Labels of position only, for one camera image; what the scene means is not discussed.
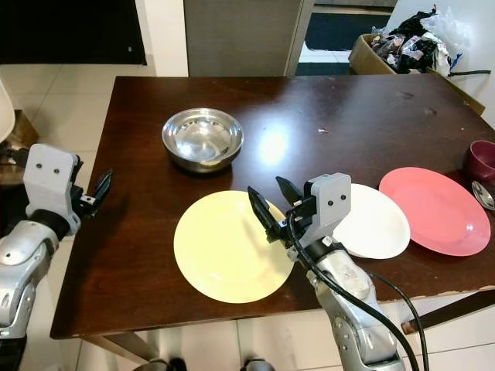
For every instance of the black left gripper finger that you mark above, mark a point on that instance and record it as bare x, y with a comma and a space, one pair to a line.
104, 187

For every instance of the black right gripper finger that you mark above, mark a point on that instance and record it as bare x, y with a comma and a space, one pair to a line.
267, 215
291, 195

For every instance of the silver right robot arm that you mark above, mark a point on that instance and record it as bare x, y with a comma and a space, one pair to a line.
352, 309

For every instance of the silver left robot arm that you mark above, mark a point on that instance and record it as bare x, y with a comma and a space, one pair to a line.
19, 286

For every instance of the yellow plate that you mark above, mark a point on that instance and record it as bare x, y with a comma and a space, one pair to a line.
224, 259

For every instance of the dark brown wooden table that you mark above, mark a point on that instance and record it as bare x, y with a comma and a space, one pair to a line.
124, 255

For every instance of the stainless steel bowl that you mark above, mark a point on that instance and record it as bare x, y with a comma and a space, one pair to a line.
203, 143

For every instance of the white chair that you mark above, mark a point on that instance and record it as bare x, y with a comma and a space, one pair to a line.
6, 112

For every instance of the pink plate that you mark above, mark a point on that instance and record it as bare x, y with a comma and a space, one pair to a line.
437, 209

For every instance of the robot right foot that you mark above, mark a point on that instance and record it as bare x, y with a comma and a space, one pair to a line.
264, 365

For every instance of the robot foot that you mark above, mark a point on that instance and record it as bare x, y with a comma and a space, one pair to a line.
161, 365
264, 365

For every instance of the brown cardboard box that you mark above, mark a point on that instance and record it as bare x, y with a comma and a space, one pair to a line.
363, 60

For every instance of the grey door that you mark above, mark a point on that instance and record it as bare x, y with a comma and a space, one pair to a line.
236, 35

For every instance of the dark door mat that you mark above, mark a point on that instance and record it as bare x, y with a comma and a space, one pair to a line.
340, 31

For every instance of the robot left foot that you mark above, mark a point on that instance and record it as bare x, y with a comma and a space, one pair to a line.
161, 365

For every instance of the silver spoon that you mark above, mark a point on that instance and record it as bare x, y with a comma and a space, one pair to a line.
486, 197

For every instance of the dark red mug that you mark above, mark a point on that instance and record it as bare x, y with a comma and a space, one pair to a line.
483, 162

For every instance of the white plastic bag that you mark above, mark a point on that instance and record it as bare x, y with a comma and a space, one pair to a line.
452, 31

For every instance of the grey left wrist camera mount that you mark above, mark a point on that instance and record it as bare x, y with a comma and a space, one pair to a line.
50, 178

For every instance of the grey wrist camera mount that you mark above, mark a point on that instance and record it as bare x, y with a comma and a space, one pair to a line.
50, 178
332, 202

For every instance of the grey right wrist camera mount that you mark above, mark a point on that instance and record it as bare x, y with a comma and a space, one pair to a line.
332, 202

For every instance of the black wall panel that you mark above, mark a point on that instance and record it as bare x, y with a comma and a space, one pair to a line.
69, 31

